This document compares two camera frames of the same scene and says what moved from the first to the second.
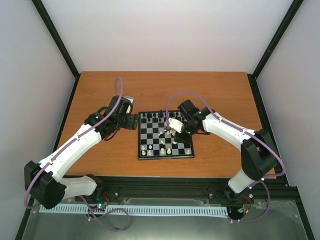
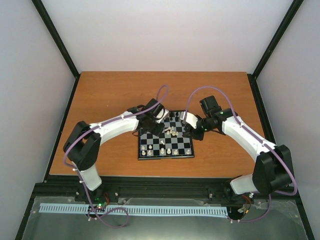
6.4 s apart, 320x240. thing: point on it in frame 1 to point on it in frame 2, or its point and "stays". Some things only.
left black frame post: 42,11 stays
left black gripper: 133,123 to 157,131
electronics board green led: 101,203 stays
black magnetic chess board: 157,130 stays
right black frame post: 252,77 stays
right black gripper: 179,138 to 195,134
